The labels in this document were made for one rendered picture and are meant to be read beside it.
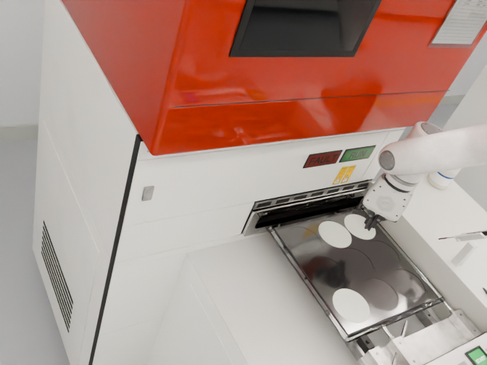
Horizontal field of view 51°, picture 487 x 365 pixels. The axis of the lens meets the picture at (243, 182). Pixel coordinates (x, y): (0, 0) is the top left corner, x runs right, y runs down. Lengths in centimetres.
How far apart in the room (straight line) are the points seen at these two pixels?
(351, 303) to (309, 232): 24
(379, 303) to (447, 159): 43
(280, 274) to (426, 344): 40
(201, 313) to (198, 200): 31
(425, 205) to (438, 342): 45
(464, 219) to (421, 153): 60
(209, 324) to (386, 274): 50
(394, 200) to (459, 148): 25
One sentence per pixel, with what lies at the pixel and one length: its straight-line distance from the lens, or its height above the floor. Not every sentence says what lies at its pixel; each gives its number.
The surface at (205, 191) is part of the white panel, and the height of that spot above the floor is 105.
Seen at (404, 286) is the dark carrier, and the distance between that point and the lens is 147.
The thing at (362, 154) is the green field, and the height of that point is 110.
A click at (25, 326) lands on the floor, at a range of 215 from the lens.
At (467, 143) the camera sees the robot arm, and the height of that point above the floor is 137.
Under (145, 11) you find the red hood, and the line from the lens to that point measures 95.
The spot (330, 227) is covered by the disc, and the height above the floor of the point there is 90.
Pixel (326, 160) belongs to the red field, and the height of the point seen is 109.
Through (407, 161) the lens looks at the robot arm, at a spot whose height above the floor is 128.
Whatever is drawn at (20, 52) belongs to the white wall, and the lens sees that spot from 259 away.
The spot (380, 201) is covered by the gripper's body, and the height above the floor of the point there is 109.
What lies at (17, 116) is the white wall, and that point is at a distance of 280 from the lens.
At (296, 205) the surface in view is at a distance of 143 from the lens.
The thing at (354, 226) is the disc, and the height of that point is 90.
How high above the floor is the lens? 184
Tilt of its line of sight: 39 degrees down
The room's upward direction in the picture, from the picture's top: 22 degrees clockwise
